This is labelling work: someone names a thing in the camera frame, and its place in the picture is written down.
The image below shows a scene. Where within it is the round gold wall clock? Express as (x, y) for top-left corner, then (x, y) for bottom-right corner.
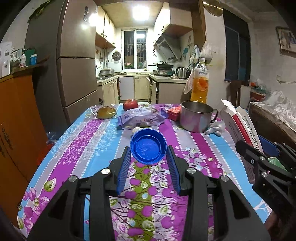
(203, 0), (223, 16)

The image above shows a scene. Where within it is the orange juice bottle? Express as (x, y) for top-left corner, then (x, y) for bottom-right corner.
(191, 57), (209, 103)

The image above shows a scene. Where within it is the dark wooden chair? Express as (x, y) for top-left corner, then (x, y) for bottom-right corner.
(230, 80), (242, 107)

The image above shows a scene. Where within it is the steel mug pot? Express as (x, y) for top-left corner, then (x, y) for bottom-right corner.
(180, 100), (218, 133)

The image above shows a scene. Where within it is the steel electric kettle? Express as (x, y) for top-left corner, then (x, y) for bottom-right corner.
(176, 66), (191, 79)

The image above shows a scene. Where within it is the brown wooden dining table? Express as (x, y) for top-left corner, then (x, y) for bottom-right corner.
(248, 102), (295, 149)

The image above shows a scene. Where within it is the purple snack bag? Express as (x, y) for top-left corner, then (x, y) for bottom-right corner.
(117, 106), (167, 130)

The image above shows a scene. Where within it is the white plastic sheet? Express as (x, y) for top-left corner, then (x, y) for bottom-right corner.
(252, 90), (296, 132)

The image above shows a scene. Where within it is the blue plastic lid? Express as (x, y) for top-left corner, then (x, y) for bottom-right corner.
(130, 128), (168, 165)

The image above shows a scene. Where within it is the crumpled white tissue cloth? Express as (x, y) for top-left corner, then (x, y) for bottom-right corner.
(132, 127), (142, 134)

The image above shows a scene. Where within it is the hanging pink towel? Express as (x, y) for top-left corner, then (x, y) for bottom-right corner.
(183, 72), (194, 94)

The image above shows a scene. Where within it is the grey refrigerator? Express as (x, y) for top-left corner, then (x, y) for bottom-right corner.
(25, 1), (99, 136)

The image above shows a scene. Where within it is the framed elephant picture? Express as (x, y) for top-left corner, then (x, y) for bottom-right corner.
(276, 27), (295, 54)

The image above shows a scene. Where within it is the red white medicine carton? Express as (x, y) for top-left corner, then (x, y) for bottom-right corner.
(219, 99), (265, 185)

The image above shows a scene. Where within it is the red apple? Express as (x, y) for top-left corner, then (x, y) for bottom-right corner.
(123, 99), (138, 111)

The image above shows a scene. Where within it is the grey white glove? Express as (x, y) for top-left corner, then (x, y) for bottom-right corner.
(205, 120), (226, 137)

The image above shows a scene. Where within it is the wrapped bread bun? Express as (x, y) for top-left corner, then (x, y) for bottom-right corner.
(90, 105), (116, 120)

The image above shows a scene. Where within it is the red small box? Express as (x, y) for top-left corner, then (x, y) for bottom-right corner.
(167, 105), (182, 121)

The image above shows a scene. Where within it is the orange wooden cabinet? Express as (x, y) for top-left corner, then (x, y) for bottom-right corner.
(1, 65), (48, 226)

